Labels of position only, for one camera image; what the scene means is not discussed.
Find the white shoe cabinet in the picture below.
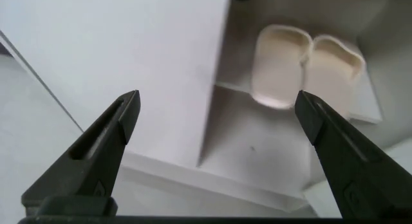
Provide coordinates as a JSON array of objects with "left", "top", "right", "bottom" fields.
[{"left": 0, "top": 0, "right": 412, "bottom": 218}]

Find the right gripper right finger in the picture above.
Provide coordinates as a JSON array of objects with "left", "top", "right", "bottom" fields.
[{"left": 294, "top": 89, "right": 412, "bottom": 219}]

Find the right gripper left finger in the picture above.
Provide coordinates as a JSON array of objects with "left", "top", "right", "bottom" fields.
[{"left": 21, "top": 89, "right": 142, "bottom": 218}]

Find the white slipper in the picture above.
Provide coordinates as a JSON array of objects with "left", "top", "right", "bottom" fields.
[
  {"left": 250, "top": 23, "right": 314, "bottom": 110},
  {"left": 301, "top": 34, "right": 367, "bottom": 120}
]

